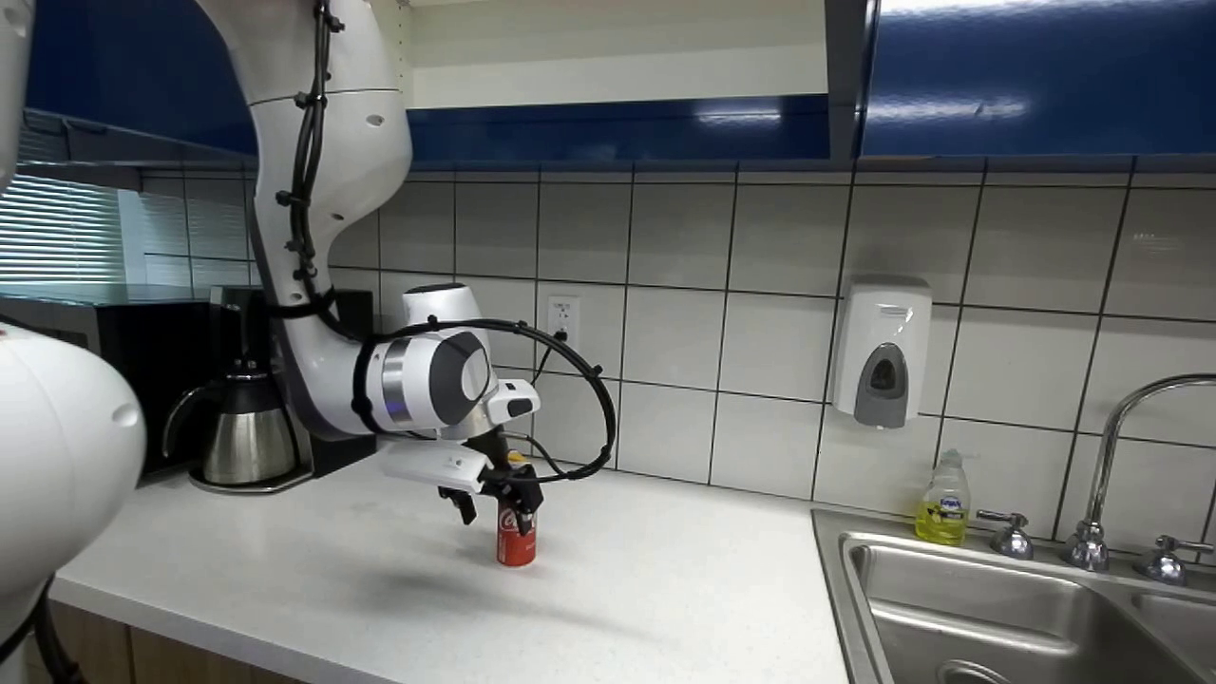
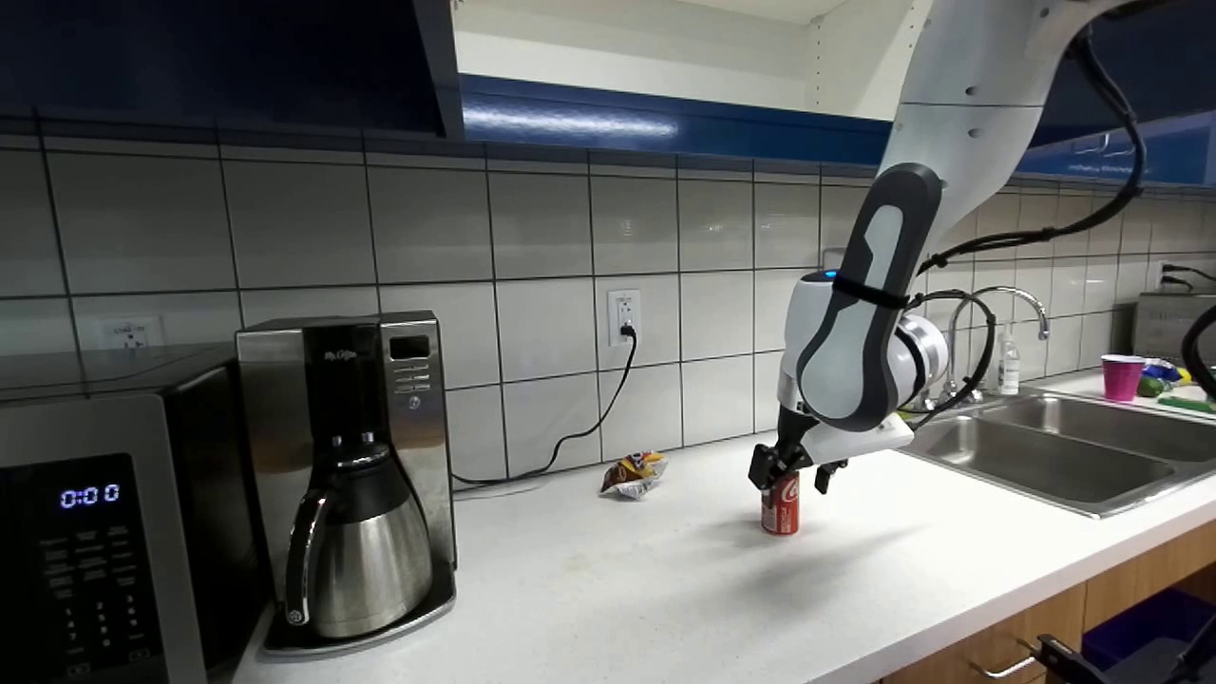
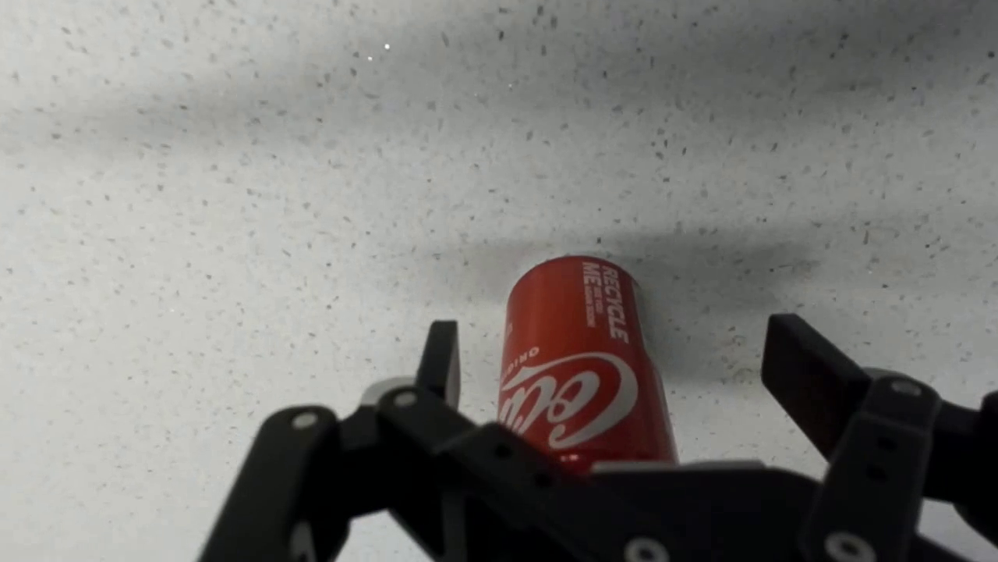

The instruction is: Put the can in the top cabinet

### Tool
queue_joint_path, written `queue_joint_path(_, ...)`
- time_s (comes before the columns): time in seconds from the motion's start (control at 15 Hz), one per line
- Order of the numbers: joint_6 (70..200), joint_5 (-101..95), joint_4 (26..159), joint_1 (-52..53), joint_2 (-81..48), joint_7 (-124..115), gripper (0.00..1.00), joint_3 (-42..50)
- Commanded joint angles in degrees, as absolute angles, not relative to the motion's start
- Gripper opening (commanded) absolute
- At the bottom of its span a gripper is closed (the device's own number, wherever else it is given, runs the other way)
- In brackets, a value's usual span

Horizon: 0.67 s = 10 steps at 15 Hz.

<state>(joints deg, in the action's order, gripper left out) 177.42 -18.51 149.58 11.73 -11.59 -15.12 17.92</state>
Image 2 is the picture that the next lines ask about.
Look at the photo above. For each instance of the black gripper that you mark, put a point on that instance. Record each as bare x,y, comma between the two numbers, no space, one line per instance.
790,442

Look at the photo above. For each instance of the red soda can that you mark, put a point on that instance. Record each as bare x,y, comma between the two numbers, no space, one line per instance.
781,511

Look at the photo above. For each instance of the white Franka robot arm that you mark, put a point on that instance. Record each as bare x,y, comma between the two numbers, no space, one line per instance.
975,99

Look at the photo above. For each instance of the wooden base cabinet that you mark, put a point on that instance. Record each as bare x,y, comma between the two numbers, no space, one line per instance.
1051,620

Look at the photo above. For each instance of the blue open cabinet door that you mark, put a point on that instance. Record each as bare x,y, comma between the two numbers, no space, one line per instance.
1163,145

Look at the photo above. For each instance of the dark blue closed cabinet door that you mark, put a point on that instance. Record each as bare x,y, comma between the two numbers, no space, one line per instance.
214,57

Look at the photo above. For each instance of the crumpled snack wrapper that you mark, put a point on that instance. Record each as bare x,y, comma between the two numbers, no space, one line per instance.
633,472

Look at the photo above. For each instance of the small white bottle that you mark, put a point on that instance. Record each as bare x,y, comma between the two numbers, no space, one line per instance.
1008,369

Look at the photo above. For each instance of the stainless steel sink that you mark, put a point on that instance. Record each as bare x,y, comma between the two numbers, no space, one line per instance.
1066,460

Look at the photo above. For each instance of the chrome faucet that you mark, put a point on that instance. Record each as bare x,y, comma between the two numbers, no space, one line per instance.
1012,294

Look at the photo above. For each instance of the black clamp object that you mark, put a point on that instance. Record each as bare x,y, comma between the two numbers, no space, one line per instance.
1060,663

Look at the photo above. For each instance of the pink plastic cup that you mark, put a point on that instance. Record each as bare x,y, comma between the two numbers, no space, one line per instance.
1121,382

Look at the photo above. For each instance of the green items by sink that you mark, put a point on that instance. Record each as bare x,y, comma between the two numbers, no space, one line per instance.
1163,382

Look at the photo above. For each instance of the blue bin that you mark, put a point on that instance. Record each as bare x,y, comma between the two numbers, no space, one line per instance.
1144,634

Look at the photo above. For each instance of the grey countertop appliance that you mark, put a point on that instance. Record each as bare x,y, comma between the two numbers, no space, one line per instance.
1163,328

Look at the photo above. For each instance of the stainless black coffee maker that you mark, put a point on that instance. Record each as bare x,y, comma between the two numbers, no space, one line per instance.
404,406

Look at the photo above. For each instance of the stainless steel carafe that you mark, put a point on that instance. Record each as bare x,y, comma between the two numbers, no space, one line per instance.
367,556

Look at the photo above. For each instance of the black silver microwave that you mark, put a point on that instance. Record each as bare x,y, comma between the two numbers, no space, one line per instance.
114,535

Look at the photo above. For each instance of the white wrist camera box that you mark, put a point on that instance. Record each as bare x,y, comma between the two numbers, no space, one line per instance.
860,442

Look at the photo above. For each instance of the white wall outlet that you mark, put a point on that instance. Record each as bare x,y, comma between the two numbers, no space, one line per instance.
134,335
623,311

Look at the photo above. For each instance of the blue open wall cabinet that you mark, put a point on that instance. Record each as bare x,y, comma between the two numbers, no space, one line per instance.
594,118

